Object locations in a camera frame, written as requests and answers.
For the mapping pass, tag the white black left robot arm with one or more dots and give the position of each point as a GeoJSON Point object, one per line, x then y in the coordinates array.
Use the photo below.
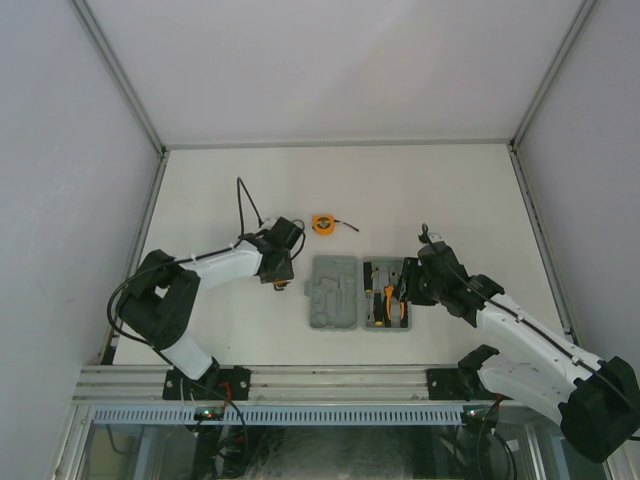
{"type": "Point", "coordinates": [157, 301]}

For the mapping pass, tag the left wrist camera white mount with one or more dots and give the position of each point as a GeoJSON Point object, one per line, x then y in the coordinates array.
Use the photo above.
{"type": "Point", "coordinates": [269, 222]}

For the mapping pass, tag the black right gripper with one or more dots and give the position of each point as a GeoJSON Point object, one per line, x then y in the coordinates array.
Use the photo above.
{"type": "Point", "coordinates": [411, 270]}

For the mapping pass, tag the phillips screwdriver black yellow handle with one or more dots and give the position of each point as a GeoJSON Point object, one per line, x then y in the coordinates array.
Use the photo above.
{"type": "Point", "coordinates": [368, 286]}

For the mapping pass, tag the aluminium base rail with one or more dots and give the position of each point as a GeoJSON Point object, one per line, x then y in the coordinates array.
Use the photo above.
{"type": "Point", "coordinates": [269, 384]}

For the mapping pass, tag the flathead screwdriver black yellow handle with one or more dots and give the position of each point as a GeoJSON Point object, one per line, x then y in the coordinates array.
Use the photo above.
{"type": "Point", "coordinates": [377, 300]}

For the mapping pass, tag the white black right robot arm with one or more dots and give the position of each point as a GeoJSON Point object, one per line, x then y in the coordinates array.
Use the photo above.
{"type": "Point", "coordinates": [594, 402]}

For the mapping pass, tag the grey plastic tool case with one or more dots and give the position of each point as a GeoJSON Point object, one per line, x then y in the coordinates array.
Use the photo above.
{"type": "Point", "coordinates": [336, 292]}

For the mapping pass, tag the orange tape measure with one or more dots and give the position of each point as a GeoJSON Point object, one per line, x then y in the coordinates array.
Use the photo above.
{"type": "Point", "coordinates": [325, 224]}

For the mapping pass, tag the black electrical tape roll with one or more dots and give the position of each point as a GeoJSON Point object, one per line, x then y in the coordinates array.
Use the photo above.
{"type": "Point", "coordinates": [300, 223]}

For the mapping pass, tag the blue slotted cable duct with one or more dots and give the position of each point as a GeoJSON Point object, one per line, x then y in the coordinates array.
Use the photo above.
{"type": "Point", "coordinates": [270, 415]}

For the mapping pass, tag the hex key set orange holder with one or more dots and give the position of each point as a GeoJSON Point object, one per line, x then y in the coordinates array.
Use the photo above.
{"type": "Point", "coordinates": [280, 285]}

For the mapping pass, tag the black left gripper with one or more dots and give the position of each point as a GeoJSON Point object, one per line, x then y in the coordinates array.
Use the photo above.
{"type": "Point", "coordinates": [284, 275]}

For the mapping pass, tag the black mounting plate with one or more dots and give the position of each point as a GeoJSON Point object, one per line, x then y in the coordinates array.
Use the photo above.
{"type": "Point", "coordinates": [232, 383]}
{"type": "Point", "coordinates": [445, 383]}

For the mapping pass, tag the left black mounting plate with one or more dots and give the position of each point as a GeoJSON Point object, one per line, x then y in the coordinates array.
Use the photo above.
{"type": "Point", "coordinates": [232, 383]}

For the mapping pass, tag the orange black handled pliers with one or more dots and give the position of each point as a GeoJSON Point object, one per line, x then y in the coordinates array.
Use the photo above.
{"type": "Point", "coordinates": [395, 311]}

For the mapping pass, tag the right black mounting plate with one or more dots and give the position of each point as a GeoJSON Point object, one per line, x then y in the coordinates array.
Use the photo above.
{"type": "Point", "coordinates": [445, 383]}

